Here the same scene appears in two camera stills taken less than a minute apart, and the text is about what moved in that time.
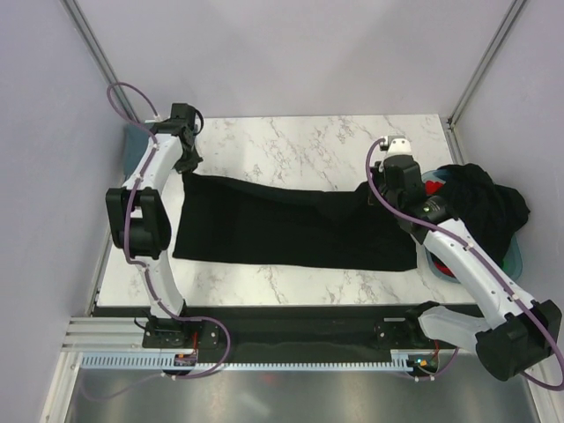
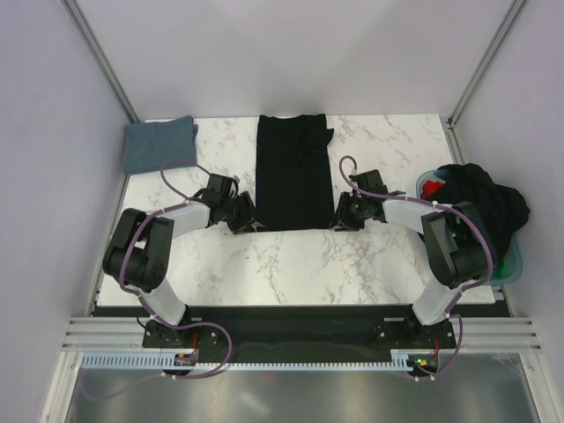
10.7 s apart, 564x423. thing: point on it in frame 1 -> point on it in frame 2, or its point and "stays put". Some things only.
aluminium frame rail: x=109 y=335 stays put
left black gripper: x=189 y=166 -> x=248 y=214
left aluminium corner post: x=101 y=58 stays put
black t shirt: x=264 y=221 -> x=293 y=185
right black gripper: x=378 y=172 -> x=343 y=219
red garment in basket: x=432 y=187 stays put
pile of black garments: x=493 y=213 stays put
